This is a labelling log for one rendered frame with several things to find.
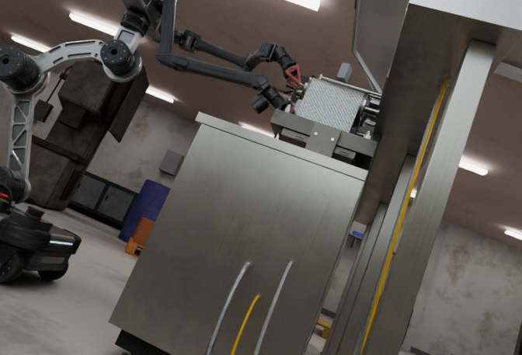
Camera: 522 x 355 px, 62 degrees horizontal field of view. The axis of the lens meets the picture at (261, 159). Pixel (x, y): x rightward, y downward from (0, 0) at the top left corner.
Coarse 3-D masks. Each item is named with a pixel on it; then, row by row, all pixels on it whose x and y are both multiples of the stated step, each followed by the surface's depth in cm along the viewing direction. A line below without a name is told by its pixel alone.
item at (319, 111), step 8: (304, 96) 188; (304, 104) 187; (312, 104) 186; (320, 104) 186; (328, 104) 185; (304, 112) 186; (312, 112) 185; (320, 112) 185; (328, 112) 184; (336, 112) 183; (344, 112) 183; (352, 112) 182; (320, 120) 183; (328, 120) 183; (336, 120) 182; (344, 120) 182; (352, 120) 181; (344, 128) 181
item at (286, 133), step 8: (288, 136) 164; (296, 136) 164; (304, 136) 163; (296, 144) 162; (304, 144) 162; (336, 152) 159; (344, 152) 159; (352, 152) 158; (344, 160) 158; (352, 160) 158
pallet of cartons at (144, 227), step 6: (144, 222) 495; (150, 222) 496; (138, 228) 492; (144, 228) 494; (150, 228) 495; (138, 234) 492; (144, 234) 493; (132, 240) 508; (138, 240) 491; (144, 240) 492; (126, 246) 548; (132, 246) 487; (126, 252) 484; (132, 252) 486; (138, 252) 524
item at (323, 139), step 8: (320, 128) 159; (328, 128) 159; (312, 136) 159; (320, 136) 159; (328, 136) 158; (336, 136) 158; (312, 144) 158; (320, 144) 158; (328, 144) 157; (320, 152) 157; (328, 152) 156
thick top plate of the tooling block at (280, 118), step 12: (276, 120) 165; (288, 120) 164; (300, 120) 164; (312, 120) 163; (276, 132) 175; (300, 132) 162; (348, 132) 160; (336, 144) 159; (348, 144) 158; (360, 144) 157; (372, 144) 157; (360, 156) 160; (372, 156) 156
